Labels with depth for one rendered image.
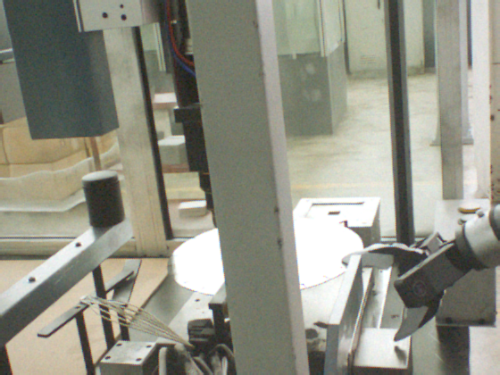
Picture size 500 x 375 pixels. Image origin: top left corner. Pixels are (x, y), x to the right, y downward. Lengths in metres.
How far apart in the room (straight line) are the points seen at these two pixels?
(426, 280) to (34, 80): 0.59
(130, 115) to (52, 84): 0.76
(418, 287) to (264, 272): 0.57
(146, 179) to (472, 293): 0.83
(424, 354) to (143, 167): 0.83
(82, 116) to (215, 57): 0.54
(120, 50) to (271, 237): 1.28
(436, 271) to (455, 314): 0.33
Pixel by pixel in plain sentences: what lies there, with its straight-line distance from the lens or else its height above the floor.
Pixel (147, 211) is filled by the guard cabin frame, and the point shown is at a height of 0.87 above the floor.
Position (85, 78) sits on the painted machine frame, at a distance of 0.88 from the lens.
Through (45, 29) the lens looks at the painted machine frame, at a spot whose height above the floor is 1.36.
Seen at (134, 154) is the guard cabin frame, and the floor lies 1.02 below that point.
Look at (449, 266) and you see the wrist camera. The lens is 0.98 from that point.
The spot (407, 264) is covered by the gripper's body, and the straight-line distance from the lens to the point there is 1.01.
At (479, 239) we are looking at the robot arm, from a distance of 0.96.
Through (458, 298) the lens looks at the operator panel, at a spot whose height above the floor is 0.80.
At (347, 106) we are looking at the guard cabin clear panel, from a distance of 1.51.
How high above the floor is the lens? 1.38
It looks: 17 degrees down
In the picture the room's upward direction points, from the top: 7 degrees counter-clockwise
